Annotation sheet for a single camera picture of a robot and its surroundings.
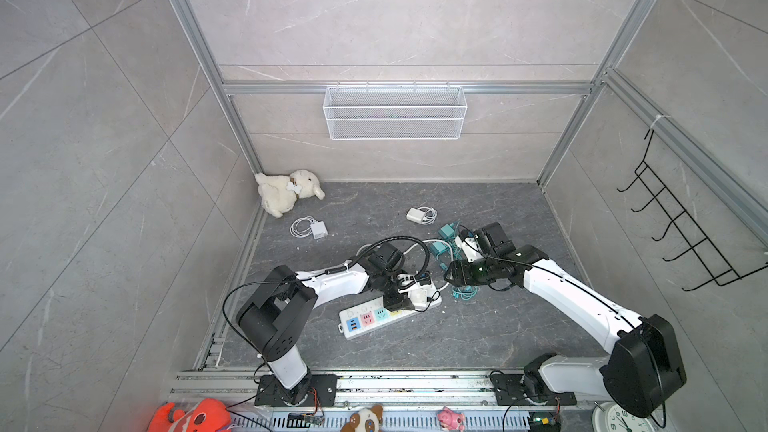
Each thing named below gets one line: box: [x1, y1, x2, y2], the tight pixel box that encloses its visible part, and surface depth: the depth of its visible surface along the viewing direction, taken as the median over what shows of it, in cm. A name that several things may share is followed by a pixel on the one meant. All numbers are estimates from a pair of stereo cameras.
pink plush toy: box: [437, 406, 465, 432], surface depth 69 cm
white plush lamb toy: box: [255, 169, 325, 218], surface depth 109 cm
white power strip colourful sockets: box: [338, 296, 442, 340], surface depth 85 cm
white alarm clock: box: [591, 402, 656, 432], surface depth 67 cm
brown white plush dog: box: [340, 404, 384, 432], surface depth 69 cm
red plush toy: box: [147, 398, 233, 432], surface depth 66 cm
